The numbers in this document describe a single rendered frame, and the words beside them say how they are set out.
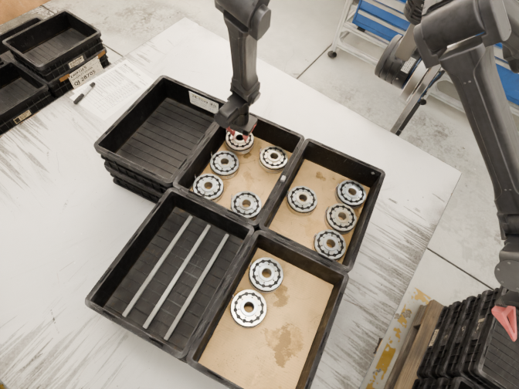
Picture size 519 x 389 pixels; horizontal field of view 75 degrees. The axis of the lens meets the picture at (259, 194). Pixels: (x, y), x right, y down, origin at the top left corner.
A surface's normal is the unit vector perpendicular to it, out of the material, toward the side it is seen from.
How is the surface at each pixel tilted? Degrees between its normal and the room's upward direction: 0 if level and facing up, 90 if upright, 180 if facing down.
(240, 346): 0
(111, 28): 0
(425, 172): 0
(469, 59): 87
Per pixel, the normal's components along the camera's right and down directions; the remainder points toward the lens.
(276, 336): 0.09, -0.49
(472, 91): -0.62, 0.62
